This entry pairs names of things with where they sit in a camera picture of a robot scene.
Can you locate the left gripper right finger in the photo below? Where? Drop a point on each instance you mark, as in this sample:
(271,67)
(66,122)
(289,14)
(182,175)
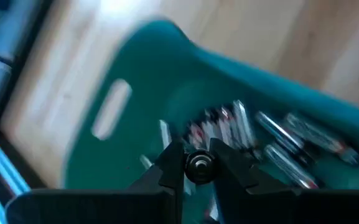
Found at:
(232,180)

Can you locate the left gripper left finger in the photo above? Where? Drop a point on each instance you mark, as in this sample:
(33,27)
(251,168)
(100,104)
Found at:
(170,177)

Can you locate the green plastic bin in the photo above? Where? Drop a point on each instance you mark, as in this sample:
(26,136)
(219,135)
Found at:
(154,77)

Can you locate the black aluminium table frame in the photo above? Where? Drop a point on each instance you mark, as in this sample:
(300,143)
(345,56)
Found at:
(17,71)

